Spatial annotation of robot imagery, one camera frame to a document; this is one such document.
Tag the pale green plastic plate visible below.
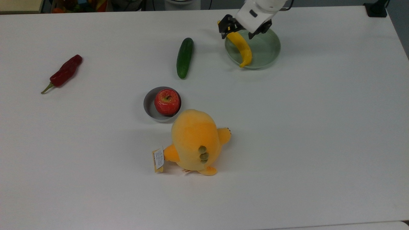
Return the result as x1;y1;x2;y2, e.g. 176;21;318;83
225;27;281;70

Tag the dark green cucumber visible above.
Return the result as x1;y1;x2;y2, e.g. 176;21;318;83
176;37;194;79

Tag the black clamp mount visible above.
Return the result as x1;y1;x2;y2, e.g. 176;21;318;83
364;0;390;18

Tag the red chili pepper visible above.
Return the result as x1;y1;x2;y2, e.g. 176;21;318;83
41;54;83;95

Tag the orange plush toy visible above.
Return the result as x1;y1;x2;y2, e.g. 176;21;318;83
152;109;232;176

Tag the small grey bowl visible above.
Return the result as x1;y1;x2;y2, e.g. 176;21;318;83
143;86;182;123

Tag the box of colourful toys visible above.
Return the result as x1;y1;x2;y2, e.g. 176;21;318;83
50;0;109;14

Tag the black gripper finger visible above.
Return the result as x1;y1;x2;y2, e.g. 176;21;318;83
248;27;267;40
218;14;239;40

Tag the beige side table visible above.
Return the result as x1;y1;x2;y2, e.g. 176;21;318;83
0;0;44;15

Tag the yellow banana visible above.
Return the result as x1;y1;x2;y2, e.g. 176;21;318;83
218;20;253;68

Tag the red apple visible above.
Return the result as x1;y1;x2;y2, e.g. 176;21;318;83
154;89;181;116

